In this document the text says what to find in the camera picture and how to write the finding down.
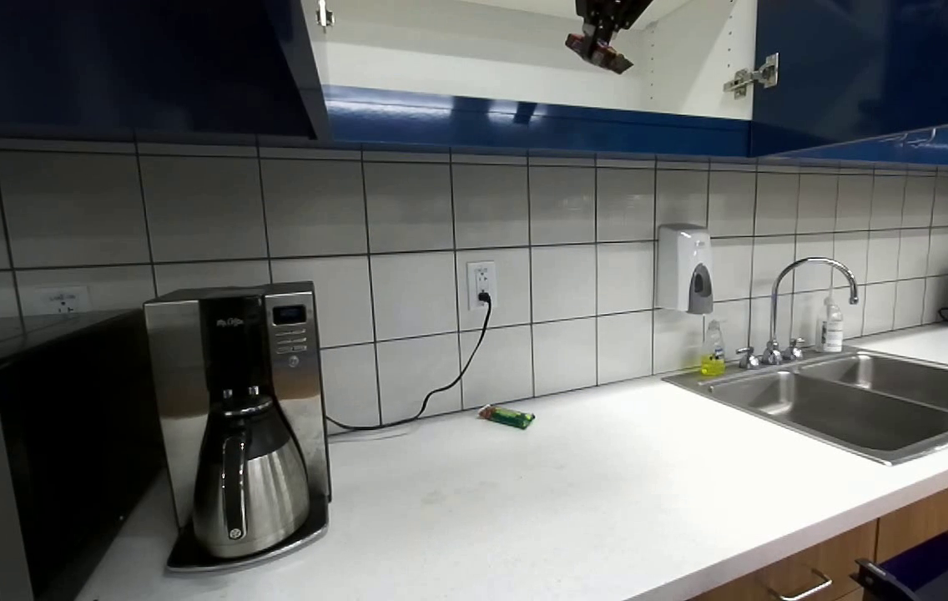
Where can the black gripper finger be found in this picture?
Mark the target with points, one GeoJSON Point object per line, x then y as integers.
{"type": "Point", "coordinates": [595, 28]}

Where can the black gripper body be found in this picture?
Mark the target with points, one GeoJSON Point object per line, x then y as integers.
{"type": "Point", "coordinates": [617, 10]}

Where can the open white cabinet interior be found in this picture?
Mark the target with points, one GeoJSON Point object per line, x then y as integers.
{"type": "Point", "coordinates": [681, 53]}

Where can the metal cabinet hinge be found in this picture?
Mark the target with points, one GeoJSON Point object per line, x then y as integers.
{"type": "Point", "coordinates": [765, 74]}

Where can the blue right cabinet door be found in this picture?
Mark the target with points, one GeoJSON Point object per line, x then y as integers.
{"type": "Point", "coordinates": [854, 83]}

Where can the blue cabinet door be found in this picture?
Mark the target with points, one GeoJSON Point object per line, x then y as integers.
{"type": "Point", "coordinates": [854, 83]}
{"type": "Point", "coordinates": [159, 68]}

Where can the blue upper cabinet door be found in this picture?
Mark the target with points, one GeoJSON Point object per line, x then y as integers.
{"type": "Point", "coordinates": [159, 68]}

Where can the white soap dispenser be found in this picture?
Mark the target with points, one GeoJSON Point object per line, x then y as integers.
{"type": "Point", "coordinates": [686, 272]}

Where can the yellow dish soap bottle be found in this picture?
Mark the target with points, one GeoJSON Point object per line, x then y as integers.
{"type": "Point", "coordinates": [712, 351]}

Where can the chrome sink faucet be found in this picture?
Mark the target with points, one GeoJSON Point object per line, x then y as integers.
{"type": "Point", "coordinates": [797, 313]}

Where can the white soap bottle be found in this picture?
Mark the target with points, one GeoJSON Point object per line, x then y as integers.
{"type": "Point", "coordinates": [832, 327]}

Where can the stainless steel double sink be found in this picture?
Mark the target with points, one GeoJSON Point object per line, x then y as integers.
{"type": "Point", "coordinates": [881, 409]}

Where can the stainless steel coffee maker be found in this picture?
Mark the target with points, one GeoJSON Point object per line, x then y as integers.
{"type": "Point", "coordinates": [230, 339]}

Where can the steel coffee carafe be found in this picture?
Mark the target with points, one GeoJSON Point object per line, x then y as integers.
{"type": "Point", "coordinates": [251, 482]}

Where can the wooden lower drawer front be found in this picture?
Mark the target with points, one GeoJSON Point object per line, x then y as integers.
{"type": "Point", "coordinates": [822, 571]}

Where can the blue bin under counter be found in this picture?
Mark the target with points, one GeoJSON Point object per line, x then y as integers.
{"type": "Point", "coordinates": [912, 575]}

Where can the black microwave oven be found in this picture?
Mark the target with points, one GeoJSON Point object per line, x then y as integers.
{"type": "Point", "coordinates": [78, 449]}

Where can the white wall outlet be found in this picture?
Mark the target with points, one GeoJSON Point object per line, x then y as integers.
{"type": "Point", "coordinates": [481, 283]}

